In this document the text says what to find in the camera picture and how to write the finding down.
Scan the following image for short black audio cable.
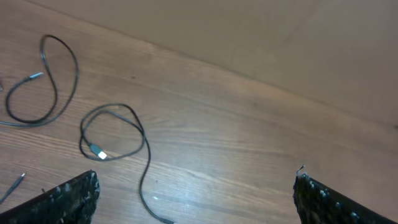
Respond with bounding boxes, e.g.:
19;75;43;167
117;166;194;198
0;172;27;205

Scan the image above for black usb cable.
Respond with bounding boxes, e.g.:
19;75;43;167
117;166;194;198
78;103;175;224

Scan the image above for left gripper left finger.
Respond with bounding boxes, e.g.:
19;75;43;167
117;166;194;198
1;170;100;224

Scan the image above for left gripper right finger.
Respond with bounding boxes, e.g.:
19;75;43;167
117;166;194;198
293;173;397;224

